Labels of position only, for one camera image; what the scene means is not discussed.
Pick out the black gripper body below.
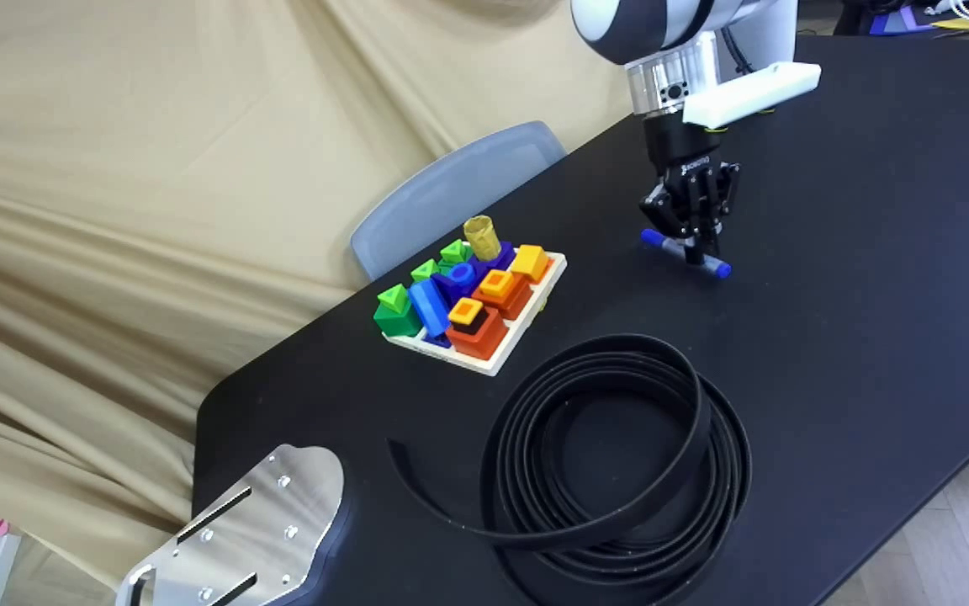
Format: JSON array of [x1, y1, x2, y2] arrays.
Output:
[[643, 114, 729, 196]]

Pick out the red orange stepped block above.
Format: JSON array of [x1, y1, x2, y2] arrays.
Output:
[[444, 306, 510, 362]]

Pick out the grey chair backrest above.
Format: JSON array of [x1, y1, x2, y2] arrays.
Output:
[[350, 118, 567, 287]]

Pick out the yellow cylinder block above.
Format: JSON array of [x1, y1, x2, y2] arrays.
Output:
[[459, 213, 504, 261]]

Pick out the silver metal mounting plate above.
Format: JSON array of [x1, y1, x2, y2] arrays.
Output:
[[111, 440, 345, 606]]

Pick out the coiled black flat belt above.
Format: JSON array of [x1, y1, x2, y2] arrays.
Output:
[[385, 334, 753, 606]]

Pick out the blue capped whiteboard marker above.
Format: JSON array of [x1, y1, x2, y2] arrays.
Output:
[[634, 225, 736, 281]]

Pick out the white shape sorter board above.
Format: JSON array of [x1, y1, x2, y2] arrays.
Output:
[[384, 249, 572, 381]]

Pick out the long light blue block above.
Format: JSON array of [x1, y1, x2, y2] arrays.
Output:
[[407, 276, 455, 343]]

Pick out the large green house block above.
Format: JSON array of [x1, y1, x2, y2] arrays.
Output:
[[369, 281, 419, 339]]

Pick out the yellow square block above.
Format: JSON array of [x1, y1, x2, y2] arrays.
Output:
[[508, 242, 555, 281]]

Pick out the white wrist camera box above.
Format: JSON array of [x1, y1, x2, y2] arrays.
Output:
[[678, 57, 824, 132]]

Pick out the yellow block black centre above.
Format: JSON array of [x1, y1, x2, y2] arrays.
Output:
[[444, 296, 486, 334]]

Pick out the beige backdrop cloth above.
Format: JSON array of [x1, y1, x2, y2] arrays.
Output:
[[0, 0, 634, 606]]

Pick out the orange square block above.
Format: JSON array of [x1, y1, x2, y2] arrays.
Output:
[[473, 267, 528, 314]]

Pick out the dark blue ring block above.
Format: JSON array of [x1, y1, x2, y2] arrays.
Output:
[[433, 260, 484, 306]]

